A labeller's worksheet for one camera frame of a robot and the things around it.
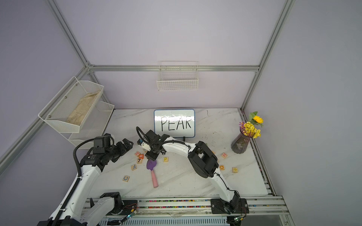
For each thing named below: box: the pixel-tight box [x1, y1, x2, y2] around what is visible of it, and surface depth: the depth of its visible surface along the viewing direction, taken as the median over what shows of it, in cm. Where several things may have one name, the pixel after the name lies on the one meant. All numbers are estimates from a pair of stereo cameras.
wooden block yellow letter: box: [231, 167, 239, 173], surface depth 88 cm
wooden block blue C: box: [122, 175, 131, 183], surface depth 85 cm
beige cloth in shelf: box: [65, 90, 101, 126], surface depth 82 cm
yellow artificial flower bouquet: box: [238, 111, 264, 139], surface depth 81 cm
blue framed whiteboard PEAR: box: [154, 108, 196, 138], surface depth 101 cm
